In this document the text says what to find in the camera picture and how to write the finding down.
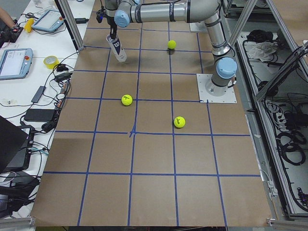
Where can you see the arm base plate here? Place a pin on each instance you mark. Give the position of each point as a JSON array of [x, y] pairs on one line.
[[210, 93], [198, 27]]

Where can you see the near teach pendant tablet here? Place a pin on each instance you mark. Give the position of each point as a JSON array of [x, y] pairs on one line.
[[15, 63]]

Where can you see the white crumpled cloth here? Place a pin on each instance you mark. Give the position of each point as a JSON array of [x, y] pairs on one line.
[[263, 51]]

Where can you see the black laptop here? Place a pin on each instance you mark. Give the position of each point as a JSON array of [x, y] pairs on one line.
[[15, 144]]

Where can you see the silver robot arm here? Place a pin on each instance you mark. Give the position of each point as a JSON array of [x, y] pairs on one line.
[[176, 38]]

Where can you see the yellow tape roll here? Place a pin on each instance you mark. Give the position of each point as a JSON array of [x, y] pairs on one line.
[[51, 61]]

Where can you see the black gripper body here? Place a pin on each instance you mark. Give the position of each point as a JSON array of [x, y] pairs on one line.
[[111, 21]]

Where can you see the black power adapter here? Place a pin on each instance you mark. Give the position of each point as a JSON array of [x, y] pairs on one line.
[[39, 115]]

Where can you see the aluminium frame post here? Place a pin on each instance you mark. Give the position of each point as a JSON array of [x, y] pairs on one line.
[[69, 20]]

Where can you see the far teach pendant tablet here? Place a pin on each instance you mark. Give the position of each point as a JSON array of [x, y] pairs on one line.
[[49, 22]]

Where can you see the teach pendant tablet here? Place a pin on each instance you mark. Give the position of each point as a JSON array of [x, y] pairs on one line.
[[49, 22], [15, 63]]

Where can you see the clear tennis ball can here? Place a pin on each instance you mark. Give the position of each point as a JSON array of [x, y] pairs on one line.
[[116, 48]]

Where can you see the Wilson yellow tennis ball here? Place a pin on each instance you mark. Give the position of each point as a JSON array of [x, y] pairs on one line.
[[171, 44]]

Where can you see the Head yellow tennis ball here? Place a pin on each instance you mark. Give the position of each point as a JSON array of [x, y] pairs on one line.
[[179, 122]]

